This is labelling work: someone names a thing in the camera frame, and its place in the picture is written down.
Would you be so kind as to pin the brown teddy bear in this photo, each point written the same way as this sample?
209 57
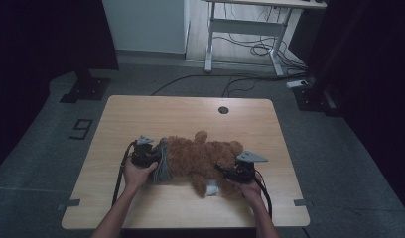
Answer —
197 158

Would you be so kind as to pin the black stand base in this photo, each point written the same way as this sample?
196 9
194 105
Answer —
88 88
314 99

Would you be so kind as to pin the person's left hand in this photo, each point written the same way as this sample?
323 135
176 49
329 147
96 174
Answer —
137 177

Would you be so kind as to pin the grey tape strip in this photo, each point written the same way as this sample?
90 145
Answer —
303 202
68 204

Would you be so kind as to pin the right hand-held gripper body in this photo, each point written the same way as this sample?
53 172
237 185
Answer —
245 170

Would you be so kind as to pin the person's right hand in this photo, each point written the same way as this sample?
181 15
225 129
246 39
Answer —
251 191

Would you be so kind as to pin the grey towel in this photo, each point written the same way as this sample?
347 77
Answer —
162 165

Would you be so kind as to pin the white metal frame desk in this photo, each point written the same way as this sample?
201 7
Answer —
246 27

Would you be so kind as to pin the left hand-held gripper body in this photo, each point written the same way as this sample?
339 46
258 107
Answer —
142 155

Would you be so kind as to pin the white power strip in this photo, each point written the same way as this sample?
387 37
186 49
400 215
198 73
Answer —
297 84

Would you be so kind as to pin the dark curtain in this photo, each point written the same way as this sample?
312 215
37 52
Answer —
372 82
41 49

